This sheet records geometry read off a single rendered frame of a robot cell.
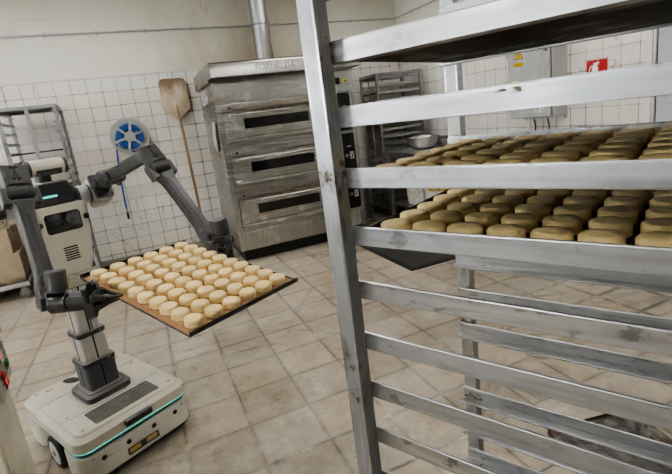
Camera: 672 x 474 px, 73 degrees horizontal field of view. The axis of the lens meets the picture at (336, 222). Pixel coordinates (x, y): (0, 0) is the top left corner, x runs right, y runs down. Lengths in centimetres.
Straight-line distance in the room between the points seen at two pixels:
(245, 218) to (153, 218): 136
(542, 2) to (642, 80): 13
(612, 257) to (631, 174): 9
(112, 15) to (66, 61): 69
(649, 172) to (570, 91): 11
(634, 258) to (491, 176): 17
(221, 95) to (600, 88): 439
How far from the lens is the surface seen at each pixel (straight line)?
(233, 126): 475
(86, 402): 253
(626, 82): 54
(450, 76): 105
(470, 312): 65
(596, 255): 58
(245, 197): 482
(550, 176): 56
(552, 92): 55
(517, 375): 67
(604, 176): 55
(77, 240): 233
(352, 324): 73
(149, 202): 574
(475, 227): 66
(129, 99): 571
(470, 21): 58
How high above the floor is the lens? 142
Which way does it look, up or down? 13 degrees down
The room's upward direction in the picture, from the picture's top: 7 degrees counter-clockwise
